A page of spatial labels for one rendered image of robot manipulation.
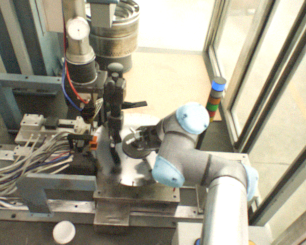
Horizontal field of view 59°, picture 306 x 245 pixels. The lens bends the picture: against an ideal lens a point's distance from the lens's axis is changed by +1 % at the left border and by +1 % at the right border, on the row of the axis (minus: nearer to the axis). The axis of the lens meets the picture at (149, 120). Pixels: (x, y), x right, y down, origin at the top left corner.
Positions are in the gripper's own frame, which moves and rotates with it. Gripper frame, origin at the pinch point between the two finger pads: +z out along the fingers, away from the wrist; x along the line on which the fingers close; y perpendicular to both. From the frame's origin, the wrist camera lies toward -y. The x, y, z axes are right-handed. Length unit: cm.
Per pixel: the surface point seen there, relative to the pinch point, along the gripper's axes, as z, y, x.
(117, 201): 11.3, 10.2, 17.5
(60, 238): 17.0, 29.2, 26.2
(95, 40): 37, 4, -62
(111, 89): -21.7, 17.0, -11.7
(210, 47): 47, -75, -68
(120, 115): -9.6, 11.8, -8.2
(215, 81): -15.0, -21.9, -16.9
